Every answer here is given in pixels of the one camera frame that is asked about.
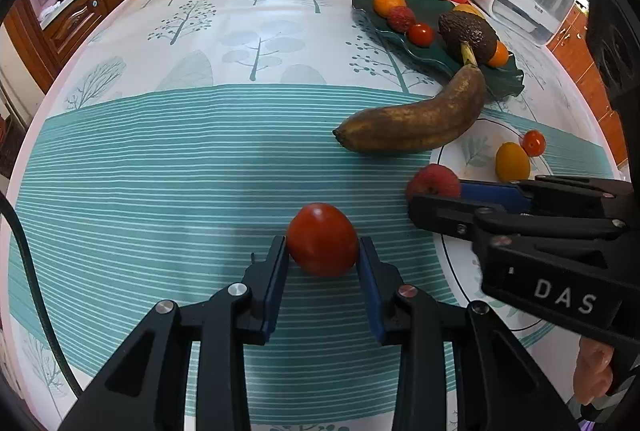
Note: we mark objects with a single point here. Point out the white round printed plate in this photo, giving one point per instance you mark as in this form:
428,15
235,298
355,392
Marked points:
475,151

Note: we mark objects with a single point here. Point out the orange mandarin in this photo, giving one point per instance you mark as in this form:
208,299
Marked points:
390,3
499,55

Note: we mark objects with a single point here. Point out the yellow orange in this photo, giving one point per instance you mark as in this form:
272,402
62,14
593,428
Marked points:
468,9

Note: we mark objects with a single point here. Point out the wooden kitchen base cabinets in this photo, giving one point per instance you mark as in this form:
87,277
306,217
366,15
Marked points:
75,16

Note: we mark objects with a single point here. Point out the yellow kumquat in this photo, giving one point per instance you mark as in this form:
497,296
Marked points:
512,161

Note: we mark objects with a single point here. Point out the person's right hand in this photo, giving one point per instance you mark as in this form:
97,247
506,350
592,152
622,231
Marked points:
592,371

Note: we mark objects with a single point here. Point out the wooden sideboard cabinet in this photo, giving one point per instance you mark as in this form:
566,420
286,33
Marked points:
575,56

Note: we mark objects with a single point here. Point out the small cherry tomato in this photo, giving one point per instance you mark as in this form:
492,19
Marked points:
533,142

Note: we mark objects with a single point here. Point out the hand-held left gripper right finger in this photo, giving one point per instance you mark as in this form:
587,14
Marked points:
370,291

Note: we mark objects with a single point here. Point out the red tomato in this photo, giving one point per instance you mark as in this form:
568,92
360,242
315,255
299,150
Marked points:
322,238
420,34

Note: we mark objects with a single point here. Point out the dark green scalloped plate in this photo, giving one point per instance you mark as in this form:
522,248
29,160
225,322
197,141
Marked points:
370,11

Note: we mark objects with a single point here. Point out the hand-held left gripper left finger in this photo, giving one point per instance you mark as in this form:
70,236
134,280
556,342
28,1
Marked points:
277,281

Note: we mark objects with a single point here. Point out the dark brown avocado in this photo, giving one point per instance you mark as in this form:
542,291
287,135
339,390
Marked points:
467,36

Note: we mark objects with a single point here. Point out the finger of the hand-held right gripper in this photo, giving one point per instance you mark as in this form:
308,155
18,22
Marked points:
440,211
495,193

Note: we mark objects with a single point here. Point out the overripe brown banana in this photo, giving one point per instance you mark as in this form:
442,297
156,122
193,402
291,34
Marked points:
415,126

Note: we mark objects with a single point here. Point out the red lychee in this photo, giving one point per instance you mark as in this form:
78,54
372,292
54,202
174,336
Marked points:
432,181
401,18

